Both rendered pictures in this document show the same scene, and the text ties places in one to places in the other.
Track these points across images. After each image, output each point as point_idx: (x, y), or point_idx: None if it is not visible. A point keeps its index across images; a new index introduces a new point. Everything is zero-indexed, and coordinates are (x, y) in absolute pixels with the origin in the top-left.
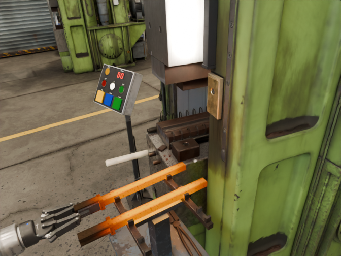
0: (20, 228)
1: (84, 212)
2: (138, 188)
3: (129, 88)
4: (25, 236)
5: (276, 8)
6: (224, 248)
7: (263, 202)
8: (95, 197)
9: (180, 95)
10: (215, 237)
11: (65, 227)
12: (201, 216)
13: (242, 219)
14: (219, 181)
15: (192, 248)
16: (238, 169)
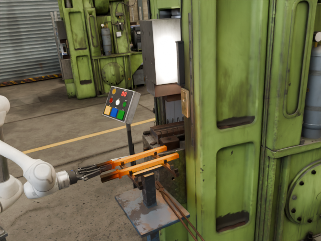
0: (68, 172)
1: (103, 168)
2: (135, 158)
3: (130, 103)
4: (70, 176)
5: (211, 51)
6: (198, 218)
7: (225, 181)
8: (109, 161)
9: (168, 107)
10: (193, 211)
11: (92, 174)
12: (172, 170)
13: (208, 189)
14: (192, 162)
15: (170, 202)
16: (200, 149)
